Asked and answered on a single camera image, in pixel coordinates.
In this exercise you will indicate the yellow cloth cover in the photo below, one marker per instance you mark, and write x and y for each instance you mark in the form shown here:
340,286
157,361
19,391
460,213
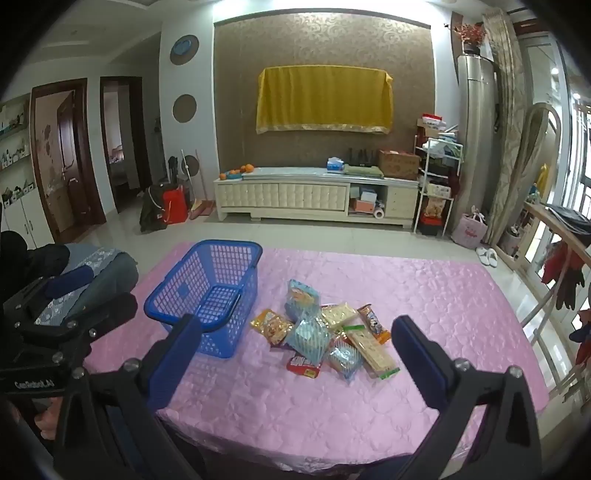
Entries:
323,99

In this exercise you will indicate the red snack packet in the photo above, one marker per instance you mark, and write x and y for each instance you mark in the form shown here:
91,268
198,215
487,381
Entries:
302,367

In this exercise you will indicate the light blue snack packet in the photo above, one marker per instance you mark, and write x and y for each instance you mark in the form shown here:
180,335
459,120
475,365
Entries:
310,339
344,359
300,297

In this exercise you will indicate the yellow snack packet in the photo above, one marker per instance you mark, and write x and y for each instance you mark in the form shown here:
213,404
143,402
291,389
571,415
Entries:
272,326

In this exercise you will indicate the paper roll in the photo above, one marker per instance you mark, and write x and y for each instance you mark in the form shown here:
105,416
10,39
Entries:
378,213

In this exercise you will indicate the white TV cabinet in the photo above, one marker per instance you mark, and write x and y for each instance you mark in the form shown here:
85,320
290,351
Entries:
277,196

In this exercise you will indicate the tissue box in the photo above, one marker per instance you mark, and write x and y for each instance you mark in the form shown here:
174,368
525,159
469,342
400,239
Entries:
334,165

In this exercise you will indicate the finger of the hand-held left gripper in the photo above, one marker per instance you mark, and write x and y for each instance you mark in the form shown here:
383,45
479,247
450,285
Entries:
69,281
111,310

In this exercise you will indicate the black bag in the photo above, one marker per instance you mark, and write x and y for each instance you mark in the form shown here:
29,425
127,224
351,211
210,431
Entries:
152,210

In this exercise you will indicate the person's left hand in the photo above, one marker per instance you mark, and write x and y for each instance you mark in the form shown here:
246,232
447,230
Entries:
46,421

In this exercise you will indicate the long snack packet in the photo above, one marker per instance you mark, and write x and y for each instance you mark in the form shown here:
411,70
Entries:
373,353

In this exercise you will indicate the round brown wall decor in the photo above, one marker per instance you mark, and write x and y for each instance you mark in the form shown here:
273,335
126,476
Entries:
193,164
184,107

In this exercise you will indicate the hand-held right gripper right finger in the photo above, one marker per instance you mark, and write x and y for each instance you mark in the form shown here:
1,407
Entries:
418,355

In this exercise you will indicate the cardboard box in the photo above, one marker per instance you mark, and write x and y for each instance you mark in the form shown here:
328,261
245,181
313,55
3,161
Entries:
399,165

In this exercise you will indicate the white slipper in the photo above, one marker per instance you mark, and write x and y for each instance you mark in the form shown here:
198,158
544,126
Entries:
481,255
492,257

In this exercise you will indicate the green folded cloth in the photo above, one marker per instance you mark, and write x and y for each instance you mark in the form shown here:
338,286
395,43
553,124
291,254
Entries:
363,171

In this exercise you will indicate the wall shelf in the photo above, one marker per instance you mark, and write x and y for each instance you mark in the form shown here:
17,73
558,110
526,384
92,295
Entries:
14,134

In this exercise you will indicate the brown snack bar packet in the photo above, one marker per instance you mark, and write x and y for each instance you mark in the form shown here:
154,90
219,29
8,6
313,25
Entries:
375,324

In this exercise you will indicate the red black garment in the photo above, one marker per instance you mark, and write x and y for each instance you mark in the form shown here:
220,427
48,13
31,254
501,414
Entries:
561,272

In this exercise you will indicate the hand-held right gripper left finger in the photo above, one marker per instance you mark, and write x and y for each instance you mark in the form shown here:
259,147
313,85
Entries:
178,353

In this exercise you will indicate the wooden arched frame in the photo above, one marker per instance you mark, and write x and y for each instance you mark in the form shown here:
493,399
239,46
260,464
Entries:
531,138

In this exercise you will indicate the broom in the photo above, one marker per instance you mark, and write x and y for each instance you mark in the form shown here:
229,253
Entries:
202,207

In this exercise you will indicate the round wall decor blue plate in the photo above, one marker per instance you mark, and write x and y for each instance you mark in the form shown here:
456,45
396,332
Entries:
183,49

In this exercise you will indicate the pink bag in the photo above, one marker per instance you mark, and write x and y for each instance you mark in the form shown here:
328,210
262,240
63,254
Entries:
468,230

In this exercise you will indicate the pink quilted table cover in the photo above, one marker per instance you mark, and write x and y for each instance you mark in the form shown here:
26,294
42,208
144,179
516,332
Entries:
438,295

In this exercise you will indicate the small stacked boxes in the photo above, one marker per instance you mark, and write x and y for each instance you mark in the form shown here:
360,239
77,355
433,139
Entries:
362,203

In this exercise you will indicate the red bag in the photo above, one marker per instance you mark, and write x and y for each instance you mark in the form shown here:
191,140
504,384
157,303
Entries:
175,205

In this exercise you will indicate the white metal rack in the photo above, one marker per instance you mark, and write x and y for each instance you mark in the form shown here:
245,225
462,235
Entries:
438,147

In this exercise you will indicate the vase of red flowers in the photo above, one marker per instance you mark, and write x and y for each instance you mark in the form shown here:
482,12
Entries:
471,37

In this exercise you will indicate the patterned curtain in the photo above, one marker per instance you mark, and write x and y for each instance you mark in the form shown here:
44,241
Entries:
508,138

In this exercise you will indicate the blue plastic basket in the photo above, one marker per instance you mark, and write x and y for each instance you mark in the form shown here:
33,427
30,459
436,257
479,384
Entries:
226,243

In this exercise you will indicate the grey cushion with lace trim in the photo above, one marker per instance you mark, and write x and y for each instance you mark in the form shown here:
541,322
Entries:
106,272

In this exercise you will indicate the dark bottles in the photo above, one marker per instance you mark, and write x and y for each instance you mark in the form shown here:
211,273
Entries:
360,158

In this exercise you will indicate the tall air conditioner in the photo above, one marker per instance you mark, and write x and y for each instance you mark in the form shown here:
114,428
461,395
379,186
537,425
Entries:
478,138

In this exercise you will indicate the cream snack packet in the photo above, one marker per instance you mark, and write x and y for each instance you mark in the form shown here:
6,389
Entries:
339,314

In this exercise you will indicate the brown wooden door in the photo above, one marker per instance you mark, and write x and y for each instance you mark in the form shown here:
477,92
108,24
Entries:
69,152

